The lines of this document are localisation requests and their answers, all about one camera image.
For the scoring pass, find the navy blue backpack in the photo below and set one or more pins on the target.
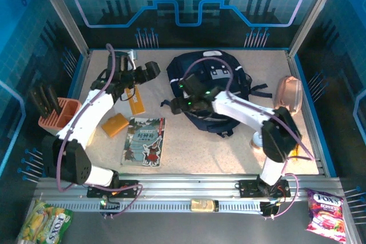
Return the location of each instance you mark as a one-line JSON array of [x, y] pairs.
[[177, 69]]

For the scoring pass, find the orange white notebook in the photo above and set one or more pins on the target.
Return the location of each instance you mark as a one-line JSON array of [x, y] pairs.
[[136, 102]]

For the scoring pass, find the illustrated blue-green cover book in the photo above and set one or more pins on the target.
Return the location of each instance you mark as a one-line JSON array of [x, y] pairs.
[[143, 144]]

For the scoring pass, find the small orange pouch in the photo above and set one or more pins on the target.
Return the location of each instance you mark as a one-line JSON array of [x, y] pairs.
[[115, 125]]

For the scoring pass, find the pink beige organizer holder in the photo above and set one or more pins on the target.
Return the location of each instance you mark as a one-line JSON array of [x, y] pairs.
[[64, 109]]

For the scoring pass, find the black knife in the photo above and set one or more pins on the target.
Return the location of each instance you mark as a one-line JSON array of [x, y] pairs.
[[54, 98], [45, 95], [35, 99]]

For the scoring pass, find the silver metal can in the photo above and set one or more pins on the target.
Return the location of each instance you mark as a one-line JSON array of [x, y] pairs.
[[256, 141]]

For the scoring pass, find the small yellow bottle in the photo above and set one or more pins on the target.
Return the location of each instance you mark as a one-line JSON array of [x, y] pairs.
[[204, 205]]

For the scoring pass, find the yellow snack packet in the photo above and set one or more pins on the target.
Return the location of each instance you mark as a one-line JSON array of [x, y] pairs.
[[296, 152]]

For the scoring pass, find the green Fox's candy bag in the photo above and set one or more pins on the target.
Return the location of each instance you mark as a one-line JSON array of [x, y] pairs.
[[43, 224]]

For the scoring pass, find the purple Fox's candy bag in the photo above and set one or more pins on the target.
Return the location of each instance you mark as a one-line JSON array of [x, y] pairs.
[[326, 215]]

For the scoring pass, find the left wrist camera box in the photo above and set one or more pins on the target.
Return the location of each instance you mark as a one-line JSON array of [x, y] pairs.
[[132, 59]]

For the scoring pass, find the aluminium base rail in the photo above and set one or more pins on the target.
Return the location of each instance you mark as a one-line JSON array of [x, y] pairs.
[[171, 182]]

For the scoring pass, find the aluminium frame post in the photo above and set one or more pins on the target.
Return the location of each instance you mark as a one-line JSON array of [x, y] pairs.
[[63, 12], [314, 12]]

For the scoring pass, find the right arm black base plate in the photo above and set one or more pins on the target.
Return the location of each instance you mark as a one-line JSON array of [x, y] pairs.
[[248, 188]]

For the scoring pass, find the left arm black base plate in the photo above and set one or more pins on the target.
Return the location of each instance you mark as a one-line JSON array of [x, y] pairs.
[[94, 191]]

